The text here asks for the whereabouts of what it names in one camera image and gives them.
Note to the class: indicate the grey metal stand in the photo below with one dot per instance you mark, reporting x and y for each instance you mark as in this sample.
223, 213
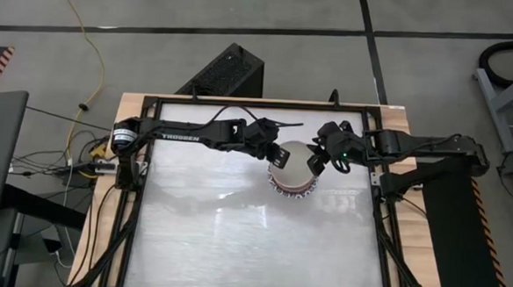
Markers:
491, 107

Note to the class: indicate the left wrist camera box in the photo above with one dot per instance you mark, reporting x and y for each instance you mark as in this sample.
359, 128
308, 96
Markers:
281, 157

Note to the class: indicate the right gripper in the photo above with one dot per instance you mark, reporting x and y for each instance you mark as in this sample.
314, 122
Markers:
340, 141

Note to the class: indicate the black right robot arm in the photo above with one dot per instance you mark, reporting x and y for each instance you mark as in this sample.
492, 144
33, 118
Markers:
414, 145

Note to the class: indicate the black floor plug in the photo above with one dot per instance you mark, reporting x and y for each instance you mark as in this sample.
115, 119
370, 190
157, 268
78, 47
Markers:
83, 106

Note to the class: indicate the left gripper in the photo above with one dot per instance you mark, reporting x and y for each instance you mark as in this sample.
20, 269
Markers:
259, 135

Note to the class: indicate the black table clamp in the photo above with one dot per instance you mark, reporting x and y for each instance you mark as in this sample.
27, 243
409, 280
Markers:
335, 98
194, 92

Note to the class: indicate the black desk stand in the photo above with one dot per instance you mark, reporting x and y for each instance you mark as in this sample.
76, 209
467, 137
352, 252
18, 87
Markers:
38, 202

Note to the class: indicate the black metal table frame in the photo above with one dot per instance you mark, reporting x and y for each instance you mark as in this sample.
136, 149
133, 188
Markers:
263, 104

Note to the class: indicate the black perforated tower case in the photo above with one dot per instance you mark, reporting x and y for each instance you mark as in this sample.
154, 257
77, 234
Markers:
225, 71

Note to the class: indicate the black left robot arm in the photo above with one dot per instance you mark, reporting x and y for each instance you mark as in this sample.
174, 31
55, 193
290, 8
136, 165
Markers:
180, 137

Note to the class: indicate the cream bowl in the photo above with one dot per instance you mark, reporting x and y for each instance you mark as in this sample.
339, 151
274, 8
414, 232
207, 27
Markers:
295, 167

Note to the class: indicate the large hazard-striped black mat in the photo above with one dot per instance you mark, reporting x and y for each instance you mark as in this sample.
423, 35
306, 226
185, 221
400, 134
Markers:
457, 250

